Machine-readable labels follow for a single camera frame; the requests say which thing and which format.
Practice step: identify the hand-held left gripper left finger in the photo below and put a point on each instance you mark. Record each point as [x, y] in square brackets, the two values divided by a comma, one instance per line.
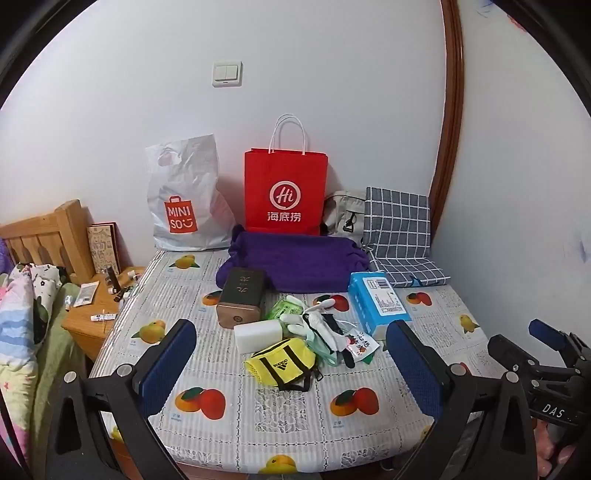
[171, 357]

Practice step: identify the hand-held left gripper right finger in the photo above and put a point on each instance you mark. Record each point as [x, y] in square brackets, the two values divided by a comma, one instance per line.
[411, 364]

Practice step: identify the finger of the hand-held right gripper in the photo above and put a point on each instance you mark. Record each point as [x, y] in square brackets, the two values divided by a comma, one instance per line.
[547, 328]
[508, 351]

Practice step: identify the white strawberry print packet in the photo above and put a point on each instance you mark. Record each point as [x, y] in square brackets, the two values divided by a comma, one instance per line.
[361, 348]

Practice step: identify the white sponge block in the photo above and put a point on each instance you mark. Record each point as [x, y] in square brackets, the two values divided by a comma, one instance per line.
[257, 336]

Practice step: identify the black sock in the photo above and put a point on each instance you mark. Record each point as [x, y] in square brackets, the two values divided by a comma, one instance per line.
[331, 323]

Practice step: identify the yellow mini duffel bag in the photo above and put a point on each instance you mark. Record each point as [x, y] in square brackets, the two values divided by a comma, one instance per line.
[281, 364]

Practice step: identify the green cassette print packet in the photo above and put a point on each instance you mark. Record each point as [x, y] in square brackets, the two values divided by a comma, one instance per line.
[285, 308]

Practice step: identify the purple towel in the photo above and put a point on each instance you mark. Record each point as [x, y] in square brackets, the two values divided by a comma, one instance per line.
[300, 263]

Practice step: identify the person's right hand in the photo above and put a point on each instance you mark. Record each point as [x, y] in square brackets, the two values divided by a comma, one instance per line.
[554, 443]

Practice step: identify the blue tissue box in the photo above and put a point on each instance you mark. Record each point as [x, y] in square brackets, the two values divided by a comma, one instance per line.
[376, 300]

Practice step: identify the small white tube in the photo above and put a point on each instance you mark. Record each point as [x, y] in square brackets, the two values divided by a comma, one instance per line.
[102, 317]

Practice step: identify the wooden nightstand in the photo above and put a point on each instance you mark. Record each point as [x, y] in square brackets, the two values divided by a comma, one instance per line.
[87, 332]

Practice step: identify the pale green cloth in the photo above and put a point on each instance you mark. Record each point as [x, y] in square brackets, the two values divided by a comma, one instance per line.
[321, 348]

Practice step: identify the dark green box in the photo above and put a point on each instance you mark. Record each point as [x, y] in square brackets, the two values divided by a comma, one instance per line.
[240, 295]

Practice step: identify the black bottle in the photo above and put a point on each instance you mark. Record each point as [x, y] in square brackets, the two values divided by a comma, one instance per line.
[113, 279]

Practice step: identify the white flat packet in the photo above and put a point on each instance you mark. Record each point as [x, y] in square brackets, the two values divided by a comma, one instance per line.
[86, 295]

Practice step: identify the fruit print tablecloth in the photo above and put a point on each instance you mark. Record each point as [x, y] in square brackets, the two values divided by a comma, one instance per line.
[258, 420]

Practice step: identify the patterned brown book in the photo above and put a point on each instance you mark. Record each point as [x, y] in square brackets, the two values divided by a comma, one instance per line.
[104, 247]

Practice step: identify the grey checked cloth bag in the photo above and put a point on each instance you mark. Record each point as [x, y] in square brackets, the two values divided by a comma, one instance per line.
[397, 230]

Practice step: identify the floral blanket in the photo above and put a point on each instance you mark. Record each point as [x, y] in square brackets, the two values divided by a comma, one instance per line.
[18, 323]

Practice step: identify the white plastic shopping bag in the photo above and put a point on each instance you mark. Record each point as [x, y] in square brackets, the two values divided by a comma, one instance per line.
[184, 194]

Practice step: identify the grey backpack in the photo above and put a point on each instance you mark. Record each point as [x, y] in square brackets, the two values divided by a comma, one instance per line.
[341, 212]

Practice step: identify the wooden headboard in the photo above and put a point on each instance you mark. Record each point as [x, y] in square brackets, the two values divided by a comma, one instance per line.
[46, 230]

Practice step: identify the red paper bag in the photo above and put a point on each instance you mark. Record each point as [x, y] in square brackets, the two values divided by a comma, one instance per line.
[286, 184]

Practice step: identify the brown wooden door frame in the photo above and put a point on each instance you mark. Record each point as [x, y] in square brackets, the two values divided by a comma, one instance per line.
[450, 115]

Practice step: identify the white wall light switch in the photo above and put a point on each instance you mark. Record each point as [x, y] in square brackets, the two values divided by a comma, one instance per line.
[227, 74]

